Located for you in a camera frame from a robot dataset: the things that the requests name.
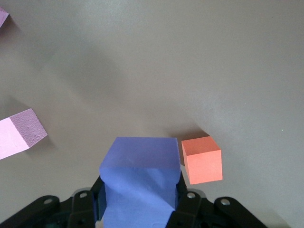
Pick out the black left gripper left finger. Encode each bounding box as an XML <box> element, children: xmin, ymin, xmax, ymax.
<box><xmin>0</xmin><ymin>177</ymin><xmax>106</xmax><ymax>228</ymax></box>

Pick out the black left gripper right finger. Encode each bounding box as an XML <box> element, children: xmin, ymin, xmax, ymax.
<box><xmin>167</xmin><ymin>171</ymin><xmax>271</xmax><ymax>228</ymax></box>

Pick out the orange foam cube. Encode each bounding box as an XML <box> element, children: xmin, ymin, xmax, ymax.
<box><xmin>181</xmin><ymin>135</ymin><xmax>223</xmax><ymax>185</ymax></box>

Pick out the purple foam cube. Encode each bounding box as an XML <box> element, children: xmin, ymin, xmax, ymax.
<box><xmin>99</xmin><ymin>136</ymin><xmax>181</xmax><ymax>228</ymax></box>

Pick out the pink foam cube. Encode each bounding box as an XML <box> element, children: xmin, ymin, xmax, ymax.
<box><xmin>0</xmin><ymin>108</ymin><xmax>49</xmax><ymax>160</ymax></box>
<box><xmin>0</xmin><ymin>6</ymin><xmax>10</xmax><ymax>28</ymax></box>

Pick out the brown table mat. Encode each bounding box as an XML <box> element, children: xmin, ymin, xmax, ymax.
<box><xmin>0</xmin><ymin>0</ymin><xmax>304</xmax><ymax>228</ymax></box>

